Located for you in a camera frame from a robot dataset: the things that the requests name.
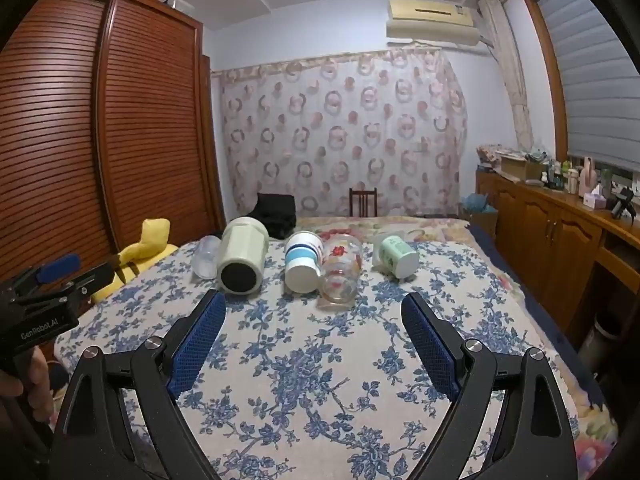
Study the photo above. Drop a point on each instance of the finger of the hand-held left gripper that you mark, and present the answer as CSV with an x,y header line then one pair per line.
x,y
60,267
92,277

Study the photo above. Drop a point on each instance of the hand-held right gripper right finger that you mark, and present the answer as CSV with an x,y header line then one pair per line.
x,y
434,347

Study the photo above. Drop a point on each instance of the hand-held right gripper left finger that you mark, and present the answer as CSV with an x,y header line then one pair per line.
x,y
192,350

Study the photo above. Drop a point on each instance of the clear plastic cup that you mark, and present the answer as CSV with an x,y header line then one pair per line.
x,y
205,257

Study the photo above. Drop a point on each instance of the green printed mug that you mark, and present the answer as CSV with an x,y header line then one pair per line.
x,y
395,255

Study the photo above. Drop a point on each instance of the pale green cup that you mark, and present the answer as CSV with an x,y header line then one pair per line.
x,y
242,250

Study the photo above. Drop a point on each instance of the glass cup with red flowers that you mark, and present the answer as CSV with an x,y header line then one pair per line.
x,y
342,270

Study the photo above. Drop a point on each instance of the white cup with blue stripes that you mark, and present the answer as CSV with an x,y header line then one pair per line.
x,y
302,265

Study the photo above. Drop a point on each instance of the person's left hand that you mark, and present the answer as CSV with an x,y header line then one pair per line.
x,y
39,380

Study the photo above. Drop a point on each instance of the yellow plush toy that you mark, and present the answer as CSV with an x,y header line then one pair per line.
x,y
150,242

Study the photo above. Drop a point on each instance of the blue floral blanket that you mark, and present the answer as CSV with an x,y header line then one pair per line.
x,y
300,375

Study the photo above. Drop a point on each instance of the brown slatted wardrobe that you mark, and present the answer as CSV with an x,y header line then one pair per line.
x,y
100,135

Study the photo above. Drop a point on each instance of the blue plastic bag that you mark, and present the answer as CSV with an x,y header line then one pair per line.
x,y
477,205

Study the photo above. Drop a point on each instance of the wooden cabinet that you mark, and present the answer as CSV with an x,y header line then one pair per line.
x,y
550,240

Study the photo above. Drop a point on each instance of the black bag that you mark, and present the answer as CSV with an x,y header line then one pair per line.
x,y
275,212

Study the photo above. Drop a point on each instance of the dark wooden chair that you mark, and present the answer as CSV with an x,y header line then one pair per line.
x,y
362,202

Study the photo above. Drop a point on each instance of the grey trash bin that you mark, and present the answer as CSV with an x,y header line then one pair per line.
x,y
602,342

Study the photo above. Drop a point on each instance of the cardboard box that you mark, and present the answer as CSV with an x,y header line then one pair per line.
x,y
514,167

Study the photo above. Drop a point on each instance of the white bottle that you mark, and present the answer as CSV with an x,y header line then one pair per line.
x,y
573,180

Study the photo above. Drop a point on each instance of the pink tissue box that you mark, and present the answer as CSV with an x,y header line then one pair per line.
x,y
595,199

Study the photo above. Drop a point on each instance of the circle patterned curtain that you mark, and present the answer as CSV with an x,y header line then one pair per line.
x,y
340,135

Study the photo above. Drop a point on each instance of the black desk gadget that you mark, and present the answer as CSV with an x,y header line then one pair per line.
x,y
622,202

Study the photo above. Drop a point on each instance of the white storage box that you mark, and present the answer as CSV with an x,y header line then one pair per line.
x,y
181,5

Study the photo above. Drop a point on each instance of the beige tied curtain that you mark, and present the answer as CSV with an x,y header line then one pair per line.
x,y
510,70

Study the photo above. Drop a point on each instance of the grey window blind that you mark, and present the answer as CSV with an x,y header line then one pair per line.
x,y
585,70

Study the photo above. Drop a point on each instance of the beige air conditioner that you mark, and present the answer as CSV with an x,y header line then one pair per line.
x,y
432,20

